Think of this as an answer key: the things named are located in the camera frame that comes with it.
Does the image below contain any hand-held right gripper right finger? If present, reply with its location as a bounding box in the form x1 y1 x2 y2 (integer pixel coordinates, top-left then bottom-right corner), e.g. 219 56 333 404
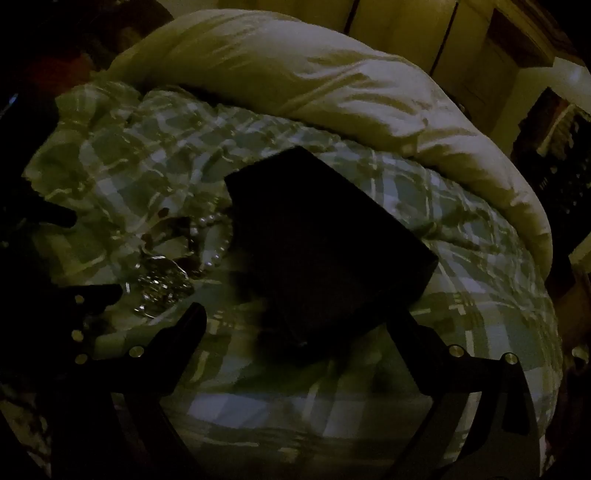
385 309 541 480

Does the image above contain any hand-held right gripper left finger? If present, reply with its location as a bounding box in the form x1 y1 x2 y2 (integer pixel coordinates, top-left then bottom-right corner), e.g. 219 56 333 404
51 302 208 480

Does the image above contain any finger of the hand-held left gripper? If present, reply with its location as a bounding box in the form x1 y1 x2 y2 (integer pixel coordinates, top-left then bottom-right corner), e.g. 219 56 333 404
46 284 124 348
9 185 77 230

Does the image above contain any dark bead bracelet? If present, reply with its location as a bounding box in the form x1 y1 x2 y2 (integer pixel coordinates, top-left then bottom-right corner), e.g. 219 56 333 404
139 208 204 278

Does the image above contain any white pearl necklace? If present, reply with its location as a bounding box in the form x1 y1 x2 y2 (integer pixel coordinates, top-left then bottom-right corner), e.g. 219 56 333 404
188 207 235 272

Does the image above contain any green plaid blanket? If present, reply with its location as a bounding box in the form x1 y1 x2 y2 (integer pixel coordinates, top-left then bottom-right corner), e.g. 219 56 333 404
0 80 561 480

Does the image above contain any cream duvet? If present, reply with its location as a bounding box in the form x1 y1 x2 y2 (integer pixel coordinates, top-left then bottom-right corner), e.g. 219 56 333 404
104 9 554 278

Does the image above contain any cream wardrobe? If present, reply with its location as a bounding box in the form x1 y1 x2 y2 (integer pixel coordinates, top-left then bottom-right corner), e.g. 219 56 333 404
217 0 557 132

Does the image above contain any dark wall picture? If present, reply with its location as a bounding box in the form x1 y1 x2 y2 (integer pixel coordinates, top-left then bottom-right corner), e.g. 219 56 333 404
510 87 591 282

